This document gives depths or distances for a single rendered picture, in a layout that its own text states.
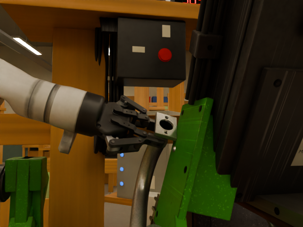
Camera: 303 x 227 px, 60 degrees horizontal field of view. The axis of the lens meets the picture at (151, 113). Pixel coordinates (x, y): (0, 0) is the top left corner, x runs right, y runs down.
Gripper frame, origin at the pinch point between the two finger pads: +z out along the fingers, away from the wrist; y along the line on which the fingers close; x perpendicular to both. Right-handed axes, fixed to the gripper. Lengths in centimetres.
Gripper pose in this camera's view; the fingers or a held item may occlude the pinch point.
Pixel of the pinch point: (157, 133)
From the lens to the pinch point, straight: 48.4
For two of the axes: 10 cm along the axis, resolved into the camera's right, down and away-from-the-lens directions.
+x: -3.1, 7.1, 6.3
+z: 9.5, 2.8, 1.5
